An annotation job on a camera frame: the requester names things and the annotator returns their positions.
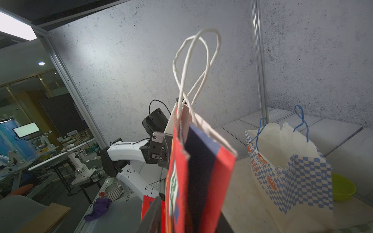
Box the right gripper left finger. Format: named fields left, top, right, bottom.
left=136, top=196, right=162, bottom=233

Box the purple cloth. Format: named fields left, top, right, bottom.
left=84, top=198, right=111, bottom=221

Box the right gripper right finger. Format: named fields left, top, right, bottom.
left=217, top=212, right=234, bottom=233

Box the frame post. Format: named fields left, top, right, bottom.
left=34, top=27, right=107, bottom=148
left=252, top=0, right=270, bottom=123

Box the striped bowl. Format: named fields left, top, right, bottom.
left=104, top=183, right=123, bottom=202

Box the blue checkered paper bag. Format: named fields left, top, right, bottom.
left=245, top=119, right=334, bottom=233

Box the green plastic bowl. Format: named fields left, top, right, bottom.
left=332, top=173, right=356, bottom=201

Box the right frame post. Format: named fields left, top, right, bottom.
left=252, top=0, right=270, bottom=123

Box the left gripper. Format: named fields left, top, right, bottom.
left=148, top=132, right=173, bottom=169

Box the left frame post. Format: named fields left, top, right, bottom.
left=34, top=27, right=107, bottom=148

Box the red paper gift bag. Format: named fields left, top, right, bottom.
left=140, top=28, right=237, bottom=233

